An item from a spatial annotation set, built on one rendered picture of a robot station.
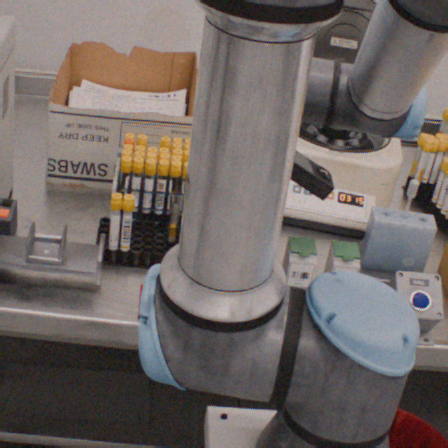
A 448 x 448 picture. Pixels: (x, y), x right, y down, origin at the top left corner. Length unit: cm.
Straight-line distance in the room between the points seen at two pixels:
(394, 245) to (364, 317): 52
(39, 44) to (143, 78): 23
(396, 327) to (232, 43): 32
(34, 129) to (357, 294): 92
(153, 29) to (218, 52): 103
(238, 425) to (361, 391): 22
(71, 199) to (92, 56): 34
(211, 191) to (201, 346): 16
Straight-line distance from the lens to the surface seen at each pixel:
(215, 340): 74
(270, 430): 88
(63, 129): 134
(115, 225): 118
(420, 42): 69
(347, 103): 91
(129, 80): 160
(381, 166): 137
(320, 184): 111
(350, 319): 75
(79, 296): 115
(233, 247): 68
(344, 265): 120
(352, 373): 76
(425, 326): 119
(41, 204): 134
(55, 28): 165
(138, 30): 163
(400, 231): 125
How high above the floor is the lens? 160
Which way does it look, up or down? 32 degrees down
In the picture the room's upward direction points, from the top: 9 degrees clockwise
